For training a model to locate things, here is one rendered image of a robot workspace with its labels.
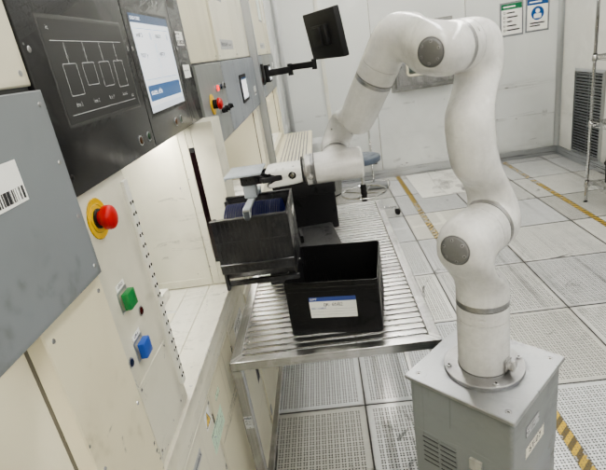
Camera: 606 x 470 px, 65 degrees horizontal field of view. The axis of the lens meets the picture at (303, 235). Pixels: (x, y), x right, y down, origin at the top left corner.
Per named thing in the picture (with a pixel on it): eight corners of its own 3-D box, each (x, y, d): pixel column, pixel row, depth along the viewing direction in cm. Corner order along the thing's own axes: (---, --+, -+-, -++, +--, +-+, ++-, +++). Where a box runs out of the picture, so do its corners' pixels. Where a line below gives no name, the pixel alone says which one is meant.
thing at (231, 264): (299, 288, 129) (280, 175, 118) (226, 297, 131) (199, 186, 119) (302, 253, 152) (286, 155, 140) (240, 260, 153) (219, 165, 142)
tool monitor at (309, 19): (351, 72, 272) (344, 3, 259) (260, 87, 276) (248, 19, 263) (347, 69, 309) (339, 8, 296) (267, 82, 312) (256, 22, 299)
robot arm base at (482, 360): (539, 359, 117) (541, 294, 111) (503, 403, 106) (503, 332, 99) (467, 335, 131) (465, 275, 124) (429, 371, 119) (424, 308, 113)
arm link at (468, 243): (518, 296, 111) (520, 199, 103) (483, 334, 100) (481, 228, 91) (470, 283, 120) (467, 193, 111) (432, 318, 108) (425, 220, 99)
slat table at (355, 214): (452, 531, 158) (442, 338, 131) (275, 546, 163) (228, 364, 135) (392, 322, 279) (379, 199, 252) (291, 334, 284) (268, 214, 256)
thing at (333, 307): (291, 335, 144) (282, 284, 138) (305, 290, 170) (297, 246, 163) (383, 331, 139) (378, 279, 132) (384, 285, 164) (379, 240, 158)
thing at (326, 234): (348, 270, 179) (344, 239, 174) (270, 284, 178) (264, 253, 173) (335, 242, 206) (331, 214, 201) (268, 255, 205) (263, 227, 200)
